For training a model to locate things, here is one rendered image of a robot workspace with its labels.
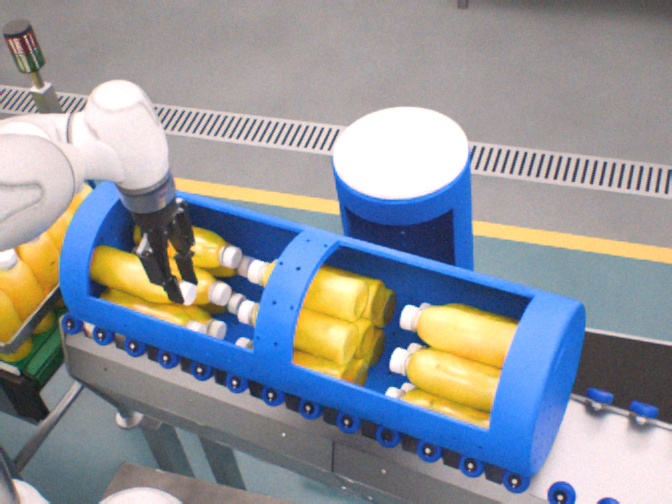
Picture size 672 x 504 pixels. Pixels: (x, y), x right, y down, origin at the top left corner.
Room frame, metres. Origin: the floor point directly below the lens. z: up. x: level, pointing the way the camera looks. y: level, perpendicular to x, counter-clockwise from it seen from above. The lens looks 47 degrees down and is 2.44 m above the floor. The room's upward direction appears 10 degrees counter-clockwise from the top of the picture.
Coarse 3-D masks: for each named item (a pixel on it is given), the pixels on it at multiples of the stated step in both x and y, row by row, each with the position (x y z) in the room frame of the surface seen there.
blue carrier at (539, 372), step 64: (64, 256) 1.30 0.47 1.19; (256, 256) 1.36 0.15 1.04; (320, 256) 1.14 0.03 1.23; (384, 256) 1.14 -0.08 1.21; (128, 320) 1.19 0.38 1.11; (256, 320) 1.08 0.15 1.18; (576, 320) 0.97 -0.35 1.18; (320, 384) 0.98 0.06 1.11; (384, 384) 1.07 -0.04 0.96; (512, 384) 0.86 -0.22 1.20; (448, 448) 0.87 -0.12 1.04; (512, 448) 0.80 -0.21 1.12
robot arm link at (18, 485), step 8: (0, 456) 0.74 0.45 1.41; (0, 464) 0.73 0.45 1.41; (0, 472) 0.72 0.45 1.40; (8, 472) 0.74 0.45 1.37; (0, 480) 0.72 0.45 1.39; (8, 480) 0.73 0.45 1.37; (16, 480) 0.78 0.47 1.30; (0, 488) 0.71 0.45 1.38; (8, 488) 0.72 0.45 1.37; (16, 488) 0.76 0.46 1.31; (24, 488) 0.76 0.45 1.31; (32, 488) 0.76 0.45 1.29; (0, 496) 0.71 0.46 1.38; (8, 496) 0.71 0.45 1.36; (16, 496) 0.73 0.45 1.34; (24, 496) 0.74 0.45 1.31; (32, 496) 0.74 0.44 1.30; (40, 496) 0.75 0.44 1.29
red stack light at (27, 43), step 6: (24, 36) 1.91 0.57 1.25; (30, 36) 1.92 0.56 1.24; (36, 36) 1.94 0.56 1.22; (6, 42) 1.92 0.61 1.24; (12, 42) 1.91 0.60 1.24; (18, 42) 1.90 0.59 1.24; (24, 42) 1.91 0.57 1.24; (30, 42) 1.91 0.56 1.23; (36, 42) 1.93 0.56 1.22; (12, 48) 1.91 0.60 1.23; (18, 48) 1.90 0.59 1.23; (24, 48) 1.90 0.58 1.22; (30, 48) 1.91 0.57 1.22; (18, 54) 1.90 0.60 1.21
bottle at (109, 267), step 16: (96, 256) 1.32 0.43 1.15; (112, 256) 1.31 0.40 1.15; (128, 256) 1.31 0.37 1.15; (96, 272) 1.30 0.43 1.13; (112, 272) 1.28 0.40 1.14; (128, 272) 1.27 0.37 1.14; (144, 272) 1.26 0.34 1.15; (176, 272) 1.27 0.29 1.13; (112, 288) 1.28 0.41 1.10; (128, 288) 1.26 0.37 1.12; (144, 288) 1.24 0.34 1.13; (160, 288) 1.23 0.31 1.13
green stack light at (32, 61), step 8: (40, 48) 1.93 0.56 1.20; (16, 56) 1.91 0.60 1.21; (24, 56) 1.90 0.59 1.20; (32, 56) 1.91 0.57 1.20; (40, 56) 1.92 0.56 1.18; (16, 64) 1.91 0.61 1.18; (24, 64) 1.90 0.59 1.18; (32, 64) 1.91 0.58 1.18; (40, 64) 1.91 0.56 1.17; (24, 72) 1.91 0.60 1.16
